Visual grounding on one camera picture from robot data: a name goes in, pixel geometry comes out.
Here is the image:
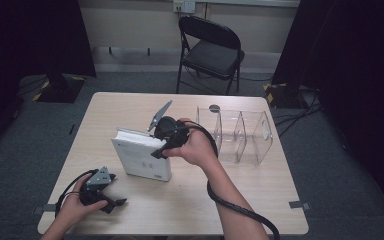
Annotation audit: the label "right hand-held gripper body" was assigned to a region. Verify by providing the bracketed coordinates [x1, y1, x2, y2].
[147, 99, 191, 148]

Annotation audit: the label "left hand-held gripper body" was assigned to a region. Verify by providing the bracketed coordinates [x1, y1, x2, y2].
[79, 165, 117, 207]

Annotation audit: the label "white book with grey figures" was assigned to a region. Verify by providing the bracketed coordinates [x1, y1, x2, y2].
[110, 127, 173, 183]

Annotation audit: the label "clear acrylic book rack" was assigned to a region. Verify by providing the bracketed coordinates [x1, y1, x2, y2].
[196, 105, 275, 166]

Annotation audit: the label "person's right hand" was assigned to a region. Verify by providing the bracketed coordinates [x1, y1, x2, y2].
[162, 117, 219, 170]

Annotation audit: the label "person's left hand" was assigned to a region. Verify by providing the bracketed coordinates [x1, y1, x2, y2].
[55, 174, 109, 231]

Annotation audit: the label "grey tape strip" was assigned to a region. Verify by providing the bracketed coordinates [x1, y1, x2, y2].
[32, 203, 61, 215]
[288, 200, 312, 211]

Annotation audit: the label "black folding chair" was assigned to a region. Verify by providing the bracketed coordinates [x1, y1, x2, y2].
[175, 14, 246, 96]

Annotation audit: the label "black stand base yellow tape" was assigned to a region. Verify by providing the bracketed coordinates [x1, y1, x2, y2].
[32, 73, 88, 104]
[262, 81, 316, 110]

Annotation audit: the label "dark curtain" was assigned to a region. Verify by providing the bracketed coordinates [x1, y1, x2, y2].
[0, 0, 98, 158]
[270, 0, 384, 219]

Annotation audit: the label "left hand-held gripper black cable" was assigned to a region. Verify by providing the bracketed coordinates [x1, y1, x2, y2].
[54, 168, 100, 218]

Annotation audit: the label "hand-held gripper black cable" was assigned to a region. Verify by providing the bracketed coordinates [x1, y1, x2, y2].
[171, 120, 281, 240]
[54, 168, 100, 218]

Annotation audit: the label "right hand-held gripper black cable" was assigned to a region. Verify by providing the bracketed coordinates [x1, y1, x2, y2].
[171, 120, 281, 240]

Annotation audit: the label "black floor cables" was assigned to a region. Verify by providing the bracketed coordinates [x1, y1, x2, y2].
[15, 75, 49, 98]
[272, 85, 325, 138]

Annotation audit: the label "white wall socket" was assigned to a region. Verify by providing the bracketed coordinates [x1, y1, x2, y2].
[172, 0, 196, 15]

